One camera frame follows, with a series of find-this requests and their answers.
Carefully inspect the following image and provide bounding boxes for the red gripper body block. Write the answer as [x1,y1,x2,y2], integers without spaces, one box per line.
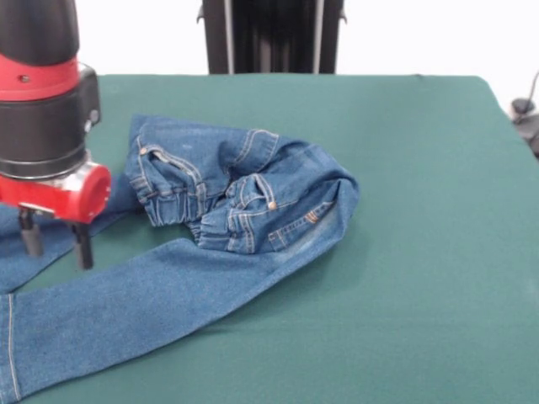
[0,162,113,224]

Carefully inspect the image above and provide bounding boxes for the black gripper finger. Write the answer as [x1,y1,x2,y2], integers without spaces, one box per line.
[17,205,44,257]
[71,221,94,270]

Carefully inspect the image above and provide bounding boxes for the blue denim jeans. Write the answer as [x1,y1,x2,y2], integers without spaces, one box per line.
[0,113,361,403]

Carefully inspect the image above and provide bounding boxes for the dark green table cloth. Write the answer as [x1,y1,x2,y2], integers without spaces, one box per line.
[0,73,539,404]

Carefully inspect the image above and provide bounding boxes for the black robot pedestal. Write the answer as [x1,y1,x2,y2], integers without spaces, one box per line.
[196,0,349,76]

